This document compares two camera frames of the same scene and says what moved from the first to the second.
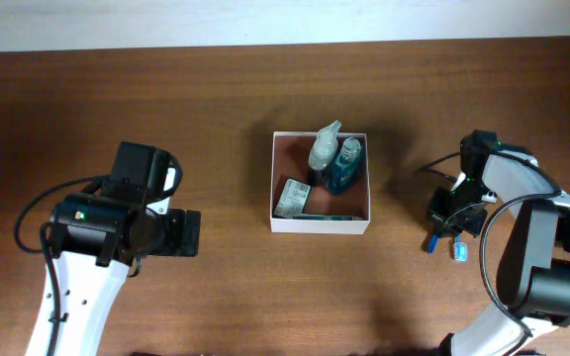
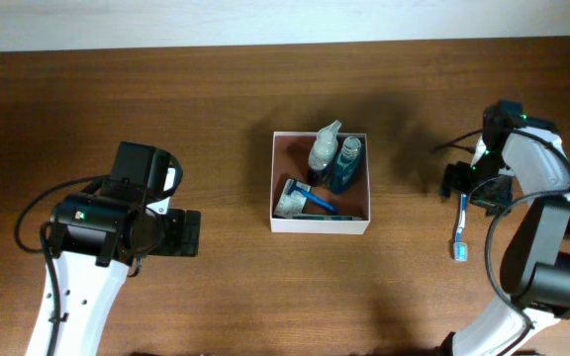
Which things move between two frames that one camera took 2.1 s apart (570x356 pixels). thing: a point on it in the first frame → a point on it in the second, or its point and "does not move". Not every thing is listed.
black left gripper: (184, 232) does not move
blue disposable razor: (432, 243) → (292, 189)
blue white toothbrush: (459, 249) does not move
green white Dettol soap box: (292, 199) does not move
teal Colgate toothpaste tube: (328, 218) does not move
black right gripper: (449, 218) → (470, 181)
